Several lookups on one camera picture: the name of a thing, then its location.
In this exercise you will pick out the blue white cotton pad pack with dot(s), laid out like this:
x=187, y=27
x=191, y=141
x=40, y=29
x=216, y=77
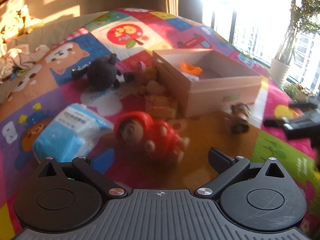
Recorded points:
x=74, y=132

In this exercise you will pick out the colourful cartoon play mat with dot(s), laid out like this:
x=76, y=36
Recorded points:
x=143, y=60

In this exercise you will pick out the crumpled white cloth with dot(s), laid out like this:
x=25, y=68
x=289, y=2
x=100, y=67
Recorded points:
x=19, y=57

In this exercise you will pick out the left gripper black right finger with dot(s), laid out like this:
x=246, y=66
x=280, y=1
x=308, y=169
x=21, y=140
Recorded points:
x=231, y=170

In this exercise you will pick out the opera mask doll figure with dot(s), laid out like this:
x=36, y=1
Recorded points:
x=238, y=115

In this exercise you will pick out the yellow toy cluster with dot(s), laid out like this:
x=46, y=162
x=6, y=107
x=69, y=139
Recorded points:
x=158, y=101

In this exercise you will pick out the orange plastic toy piece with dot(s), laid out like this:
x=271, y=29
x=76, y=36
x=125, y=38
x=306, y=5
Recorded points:
x=190, y=69

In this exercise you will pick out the beige sofa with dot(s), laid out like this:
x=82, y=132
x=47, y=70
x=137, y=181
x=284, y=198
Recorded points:
x=49, y=35

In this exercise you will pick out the red hooded doll figure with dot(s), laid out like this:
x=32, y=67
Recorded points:
x=158, y=139

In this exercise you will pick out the pink cardboard box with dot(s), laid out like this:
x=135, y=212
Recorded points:
x=222, y=83

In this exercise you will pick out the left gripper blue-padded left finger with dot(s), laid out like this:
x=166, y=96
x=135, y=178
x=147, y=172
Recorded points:
x=91, y=171

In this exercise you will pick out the white potted plant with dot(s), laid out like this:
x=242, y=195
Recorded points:
x=304, y=18

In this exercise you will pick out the pink round toy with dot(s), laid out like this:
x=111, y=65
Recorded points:
x=137, y=75

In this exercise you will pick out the black plush toy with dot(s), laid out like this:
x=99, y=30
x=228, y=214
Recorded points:
x=101, y=73

